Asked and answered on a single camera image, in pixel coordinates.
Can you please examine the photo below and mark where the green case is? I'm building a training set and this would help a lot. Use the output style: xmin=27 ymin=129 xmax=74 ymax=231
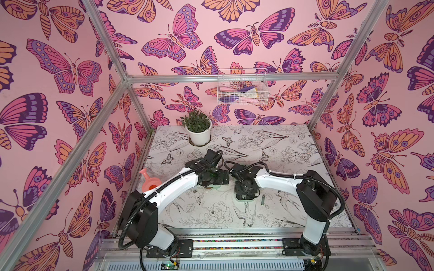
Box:
xmin=235 ymin=198 xmax=258 ymax=203
xmin=209 ymin=184 xmax=222 ymax=189

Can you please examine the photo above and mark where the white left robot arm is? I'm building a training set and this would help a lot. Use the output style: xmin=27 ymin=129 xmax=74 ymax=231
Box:
xmin=118 ymin=149 xmax=223 ymax=256

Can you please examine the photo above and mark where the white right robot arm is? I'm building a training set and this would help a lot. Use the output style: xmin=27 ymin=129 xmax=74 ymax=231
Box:
xmin=223 ymin=161 xmax=345 ymax=256

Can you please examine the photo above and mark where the potted green plant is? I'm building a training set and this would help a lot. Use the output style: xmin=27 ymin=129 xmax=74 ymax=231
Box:
xmin=180 ymin=110 xmax=212 ymax=146

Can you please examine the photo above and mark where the pink plastic toy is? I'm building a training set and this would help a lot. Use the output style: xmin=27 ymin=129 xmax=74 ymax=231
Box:
xmin=139 ymin=168 xmax=162 ymax=193

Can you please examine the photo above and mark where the white wire wall basket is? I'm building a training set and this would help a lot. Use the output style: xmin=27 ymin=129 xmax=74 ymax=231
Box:
xmin=216 ymin=72 xmax=270 ymax=106

